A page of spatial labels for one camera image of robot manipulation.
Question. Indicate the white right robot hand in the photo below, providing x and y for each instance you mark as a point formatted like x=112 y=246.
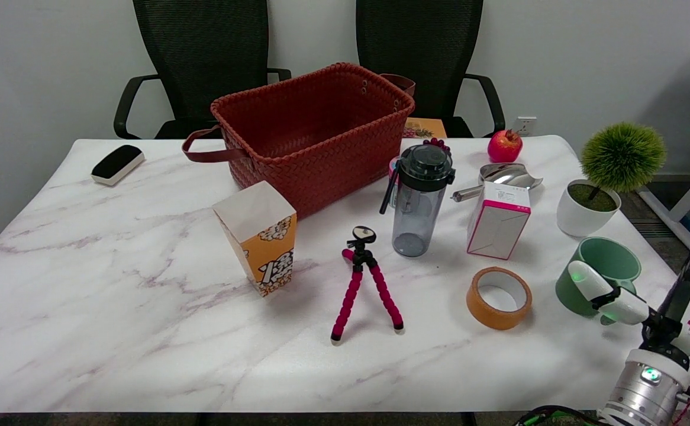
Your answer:
x=623 y=307

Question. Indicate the green mug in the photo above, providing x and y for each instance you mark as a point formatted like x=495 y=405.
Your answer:
x=608 y=257

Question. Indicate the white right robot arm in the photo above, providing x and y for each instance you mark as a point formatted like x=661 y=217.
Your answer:
x=641 y=393

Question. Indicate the orange tape roll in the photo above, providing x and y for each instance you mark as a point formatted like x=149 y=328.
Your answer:
x=481 y=307

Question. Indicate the white box with pink edges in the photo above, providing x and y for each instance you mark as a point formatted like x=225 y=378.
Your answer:
x=496 y=231

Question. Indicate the green ball plant white pot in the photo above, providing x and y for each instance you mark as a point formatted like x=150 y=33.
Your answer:
x=623 y=154

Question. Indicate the metal scoop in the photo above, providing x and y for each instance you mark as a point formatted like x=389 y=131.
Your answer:
x=508 y=174

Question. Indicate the red pomegranate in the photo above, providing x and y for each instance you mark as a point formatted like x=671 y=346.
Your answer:
x=503 y=148

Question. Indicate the grey transparent water bottle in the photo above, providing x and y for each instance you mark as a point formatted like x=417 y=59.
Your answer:
x=419 y=219

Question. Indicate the dark red grapes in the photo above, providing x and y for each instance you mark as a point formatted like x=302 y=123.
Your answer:
x=438 y=142

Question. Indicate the orange book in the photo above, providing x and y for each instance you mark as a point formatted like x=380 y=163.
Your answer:
x=425 y=127

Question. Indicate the pink flexible mini tripod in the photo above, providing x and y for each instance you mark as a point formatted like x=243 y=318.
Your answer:
x=363 y=236

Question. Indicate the small pink object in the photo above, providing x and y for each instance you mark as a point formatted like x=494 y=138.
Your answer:
x=392 y=167

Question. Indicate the black mesh office chair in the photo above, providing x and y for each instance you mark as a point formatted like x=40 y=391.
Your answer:
x=419 y=47
x=200 y=53

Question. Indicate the red woven basket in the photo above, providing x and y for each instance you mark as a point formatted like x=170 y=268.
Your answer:
x=321 y=154

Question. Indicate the orange popcorn box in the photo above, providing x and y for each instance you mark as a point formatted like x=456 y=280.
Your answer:
x=262 y=236

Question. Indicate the black and white eraser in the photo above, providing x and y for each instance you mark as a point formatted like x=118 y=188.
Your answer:
x=117 y=163

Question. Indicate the white wall socket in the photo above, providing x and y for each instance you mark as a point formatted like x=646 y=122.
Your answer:
x=525 y=125

